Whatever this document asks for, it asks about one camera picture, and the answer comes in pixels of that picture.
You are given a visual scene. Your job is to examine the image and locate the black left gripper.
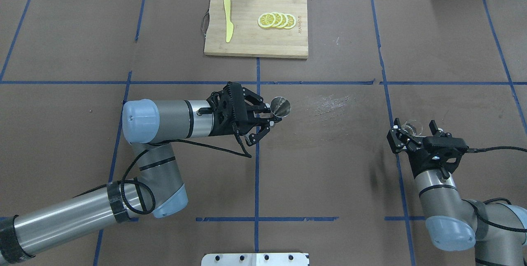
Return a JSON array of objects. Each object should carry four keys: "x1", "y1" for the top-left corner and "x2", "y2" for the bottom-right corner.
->
[{"x1": 206, "y1": 82, "x2": 278, "y2": 147}]

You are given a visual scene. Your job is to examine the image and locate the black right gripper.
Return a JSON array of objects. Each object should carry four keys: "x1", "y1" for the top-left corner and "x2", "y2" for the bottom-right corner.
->
[{"x1": 387, "y1": 119, "x2": 469, "y2": 176}]

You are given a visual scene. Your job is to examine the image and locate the clear glass shaker cup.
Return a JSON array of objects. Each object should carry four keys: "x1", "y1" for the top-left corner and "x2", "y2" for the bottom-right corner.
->
[{"x1": 401, "y1": 119, "x2": 423, "y2": 137}]

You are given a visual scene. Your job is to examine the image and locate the steel measuring jigger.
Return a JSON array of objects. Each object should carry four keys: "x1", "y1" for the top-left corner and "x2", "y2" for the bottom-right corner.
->
[{"x1": 259, "y1": 96, "x2": 292, "y2": 118}]

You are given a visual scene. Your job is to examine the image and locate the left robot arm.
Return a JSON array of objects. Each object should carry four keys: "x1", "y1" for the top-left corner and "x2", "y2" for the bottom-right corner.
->
[{"x1": 1, "y1": 83, "x2": 255, "y2": 266}]

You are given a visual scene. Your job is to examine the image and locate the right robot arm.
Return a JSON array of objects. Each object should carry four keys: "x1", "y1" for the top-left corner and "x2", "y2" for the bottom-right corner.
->
[{"x1": 387, "y1": 118, "x2": 526, "y2": 266}]

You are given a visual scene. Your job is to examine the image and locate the bamboo cutting board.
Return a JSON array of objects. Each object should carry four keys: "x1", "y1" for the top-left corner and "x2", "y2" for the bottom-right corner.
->
[{"x1": 204, "y1": 0, "x2": 309, "y2": 59}]

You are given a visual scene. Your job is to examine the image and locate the yellow plastic knife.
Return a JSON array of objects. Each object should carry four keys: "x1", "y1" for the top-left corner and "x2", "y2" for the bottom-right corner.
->
[{"x1": 223, "y1": 0, "x2": 235, "y2": 43}]

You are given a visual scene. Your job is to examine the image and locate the lemon slices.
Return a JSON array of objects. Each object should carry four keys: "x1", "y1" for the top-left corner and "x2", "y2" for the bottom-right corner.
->
[{"x1": 257, "y1": 12, "x2": 297, "y2": 30}]

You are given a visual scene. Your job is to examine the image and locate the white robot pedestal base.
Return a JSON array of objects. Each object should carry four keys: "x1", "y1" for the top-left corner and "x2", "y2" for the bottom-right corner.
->
[{"x1": 201, "y1": 252, "x2": 310, "y2": 266}]

